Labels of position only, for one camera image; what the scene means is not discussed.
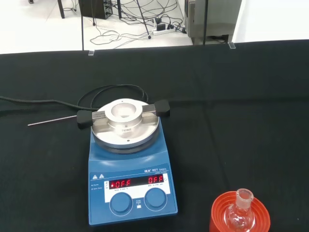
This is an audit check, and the thin metal probe rod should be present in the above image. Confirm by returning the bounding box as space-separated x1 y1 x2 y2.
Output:
28 115 78 127

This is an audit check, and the black tripod pole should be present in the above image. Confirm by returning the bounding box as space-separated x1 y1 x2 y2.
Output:
202 0 209 46
80 0 85 51

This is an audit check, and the black computer tower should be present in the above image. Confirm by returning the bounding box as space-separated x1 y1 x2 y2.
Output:
79 0 121 20

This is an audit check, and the black heater cable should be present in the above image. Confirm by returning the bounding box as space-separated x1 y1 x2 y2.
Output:
0 84 149 114

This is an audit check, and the black bench cloth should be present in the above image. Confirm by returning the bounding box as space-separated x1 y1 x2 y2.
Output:
0 39 309 232

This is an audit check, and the orange ribbed flask ring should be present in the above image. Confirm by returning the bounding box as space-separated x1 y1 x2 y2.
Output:
209 190 271 232

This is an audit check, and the grey metal cabinet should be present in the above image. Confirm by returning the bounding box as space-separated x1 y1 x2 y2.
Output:
184 0 243 45

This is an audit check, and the blue-base heater with metal block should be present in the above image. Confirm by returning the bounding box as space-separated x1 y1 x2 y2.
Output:
76 98 179 227

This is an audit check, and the black tripod leg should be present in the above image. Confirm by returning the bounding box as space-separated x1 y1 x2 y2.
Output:
136 0 152 40

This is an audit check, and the white power strip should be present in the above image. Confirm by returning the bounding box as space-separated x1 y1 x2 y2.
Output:
152 27 176 36

